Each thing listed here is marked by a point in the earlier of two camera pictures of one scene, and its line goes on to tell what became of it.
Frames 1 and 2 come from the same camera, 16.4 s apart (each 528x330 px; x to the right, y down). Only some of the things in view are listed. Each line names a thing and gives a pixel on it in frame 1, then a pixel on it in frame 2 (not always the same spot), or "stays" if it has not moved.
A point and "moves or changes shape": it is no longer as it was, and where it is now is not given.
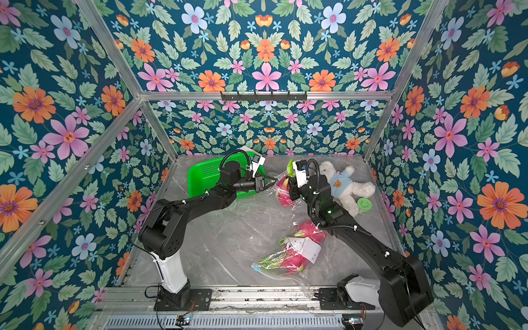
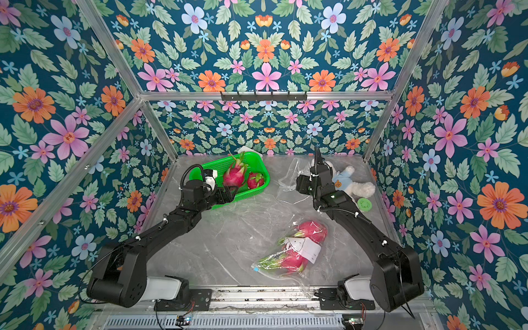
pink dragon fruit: (283, 190) moves or changes shape
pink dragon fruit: (287, 258) stays
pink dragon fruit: (308, 229) stays
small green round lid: (364, 204) stays
